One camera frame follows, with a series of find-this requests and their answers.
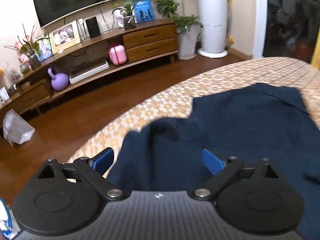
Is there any navy blue t-shirt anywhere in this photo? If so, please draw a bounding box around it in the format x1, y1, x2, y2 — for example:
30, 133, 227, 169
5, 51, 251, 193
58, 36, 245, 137
108, 83, 319, 239

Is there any floral lace table cover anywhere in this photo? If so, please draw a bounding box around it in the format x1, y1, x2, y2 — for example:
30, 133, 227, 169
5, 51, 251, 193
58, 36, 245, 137
69, 57, 319, 163

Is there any white flat device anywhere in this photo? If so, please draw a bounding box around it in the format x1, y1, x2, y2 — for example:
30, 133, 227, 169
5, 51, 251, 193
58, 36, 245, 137
69, 59, 109, 85

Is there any purple kettlebell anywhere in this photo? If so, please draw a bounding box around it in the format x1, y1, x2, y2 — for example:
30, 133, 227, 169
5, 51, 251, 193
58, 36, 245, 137
48, 68, 69, 92

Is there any white shopping bag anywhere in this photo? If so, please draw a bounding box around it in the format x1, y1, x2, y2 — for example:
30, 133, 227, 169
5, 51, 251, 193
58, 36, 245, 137
2, 109, 35, 146

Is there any pink case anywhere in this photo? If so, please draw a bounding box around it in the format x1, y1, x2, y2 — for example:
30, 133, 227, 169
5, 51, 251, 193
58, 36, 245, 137
108, 43, 127, 66

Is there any blue white polo shirt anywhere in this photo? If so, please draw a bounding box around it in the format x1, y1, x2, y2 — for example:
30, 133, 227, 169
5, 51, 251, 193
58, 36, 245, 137
0, 199, 13, 239

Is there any wooden tv cabinet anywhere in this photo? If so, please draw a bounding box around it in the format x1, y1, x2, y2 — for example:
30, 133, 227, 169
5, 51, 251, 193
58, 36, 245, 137
1, 20, 178, 118

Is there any framed photo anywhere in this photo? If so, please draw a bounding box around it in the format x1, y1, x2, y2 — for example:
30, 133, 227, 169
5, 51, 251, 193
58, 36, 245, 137
49, 21, 81, 55

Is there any black speaker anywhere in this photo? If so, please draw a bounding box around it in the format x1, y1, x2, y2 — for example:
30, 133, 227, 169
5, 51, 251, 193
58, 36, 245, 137
85, 16, 101, 38

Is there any potted green plant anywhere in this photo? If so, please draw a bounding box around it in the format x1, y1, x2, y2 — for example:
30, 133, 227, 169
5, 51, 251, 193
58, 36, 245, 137
155, 0, 202, 60

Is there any blue picture board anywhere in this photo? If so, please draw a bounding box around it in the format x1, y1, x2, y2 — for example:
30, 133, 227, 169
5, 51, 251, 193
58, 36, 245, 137
134, 0, 156, 23

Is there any white tower air conditioner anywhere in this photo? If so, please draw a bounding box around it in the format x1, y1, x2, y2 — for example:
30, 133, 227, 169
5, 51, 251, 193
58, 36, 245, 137
197, 0, 228, 59

